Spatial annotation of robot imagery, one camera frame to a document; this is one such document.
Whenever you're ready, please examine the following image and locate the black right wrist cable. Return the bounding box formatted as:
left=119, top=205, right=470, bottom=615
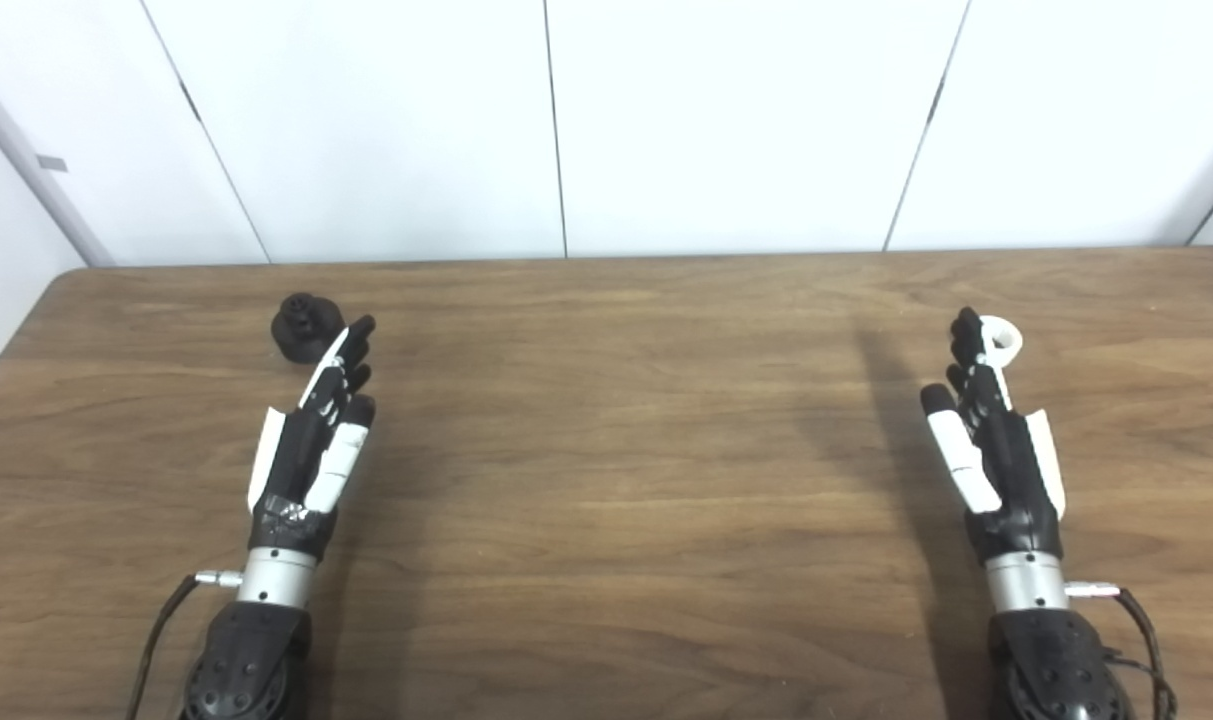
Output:
left=1064, top=583, right=1177, bottom=720

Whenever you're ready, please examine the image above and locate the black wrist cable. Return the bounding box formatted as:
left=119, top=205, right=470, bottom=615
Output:
left=1064, top=583, right=1177, bottom=720
left=126, top=570, right=244, bottom=720

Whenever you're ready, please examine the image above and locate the gray wall corner post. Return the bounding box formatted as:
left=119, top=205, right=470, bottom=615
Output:
left=0, top=55, right=117, bottom=267

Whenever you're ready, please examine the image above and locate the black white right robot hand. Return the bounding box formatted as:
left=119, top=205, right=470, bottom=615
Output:
left=919, top=306, right=1067, bottom=566

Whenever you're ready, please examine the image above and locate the round black part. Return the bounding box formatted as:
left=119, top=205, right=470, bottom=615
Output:
left=271, top=292, right=347, bottom=364

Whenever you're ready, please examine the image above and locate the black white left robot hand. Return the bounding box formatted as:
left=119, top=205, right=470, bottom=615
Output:
left=246, top=315, right=378, bottom=561

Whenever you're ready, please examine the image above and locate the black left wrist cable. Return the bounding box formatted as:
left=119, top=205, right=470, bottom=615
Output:
left=126, top=570, right=244, bottom=720

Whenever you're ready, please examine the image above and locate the white ring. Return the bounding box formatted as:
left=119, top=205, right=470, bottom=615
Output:
left=979, top=315, right=1023, bottom=369

